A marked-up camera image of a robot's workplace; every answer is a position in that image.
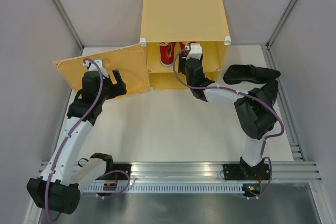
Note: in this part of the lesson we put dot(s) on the aluminium corner frame post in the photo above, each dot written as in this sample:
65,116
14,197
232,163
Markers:
69,25

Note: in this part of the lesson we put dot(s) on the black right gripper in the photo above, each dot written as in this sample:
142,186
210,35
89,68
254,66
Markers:
181,63

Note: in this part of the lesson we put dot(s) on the black patent loafer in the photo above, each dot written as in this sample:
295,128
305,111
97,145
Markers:
236,74
268,93

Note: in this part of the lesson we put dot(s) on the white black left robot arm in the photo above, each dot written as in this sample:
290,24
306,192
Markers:
58,188

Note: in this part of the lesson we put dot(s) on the yellow plastic shoe cabinet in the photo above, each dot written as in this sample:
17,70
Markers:
169,24

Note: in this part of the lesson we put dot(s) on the yellow cabinet door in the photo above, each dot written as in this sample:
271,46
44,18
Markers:
129,61

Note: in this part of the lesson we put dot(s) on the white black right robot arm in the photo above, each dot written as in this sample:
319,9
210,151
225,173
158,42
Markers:
254,109

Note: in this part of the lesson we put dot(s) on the white slotted cable duct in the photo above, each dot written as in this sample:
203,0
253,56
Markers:
161,188

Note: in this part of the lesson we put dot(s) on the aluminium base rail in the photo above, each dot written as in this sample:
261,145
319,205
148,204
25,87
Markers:
213,172

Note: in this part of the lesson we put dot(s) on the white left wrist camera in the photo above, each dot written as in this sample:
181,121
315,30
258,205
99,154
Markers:
95,65

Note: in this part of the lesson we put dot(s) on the right aluminium corner post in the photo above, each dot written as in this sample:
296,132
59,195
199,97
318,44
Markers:
288,10

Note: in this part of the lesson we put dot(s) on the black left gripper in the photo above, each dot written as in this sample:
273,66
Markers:
118,89

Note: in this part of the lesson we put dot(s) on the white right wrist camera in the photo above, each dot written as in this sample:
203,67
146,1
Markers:
194,51

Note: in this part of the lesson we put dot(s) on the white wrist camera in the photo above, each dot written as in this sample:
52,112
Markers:
95,65
194,51

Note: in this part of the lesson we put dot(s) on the red canvas sneaker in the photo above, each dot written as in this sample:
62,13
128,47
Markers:
183,45
167,53

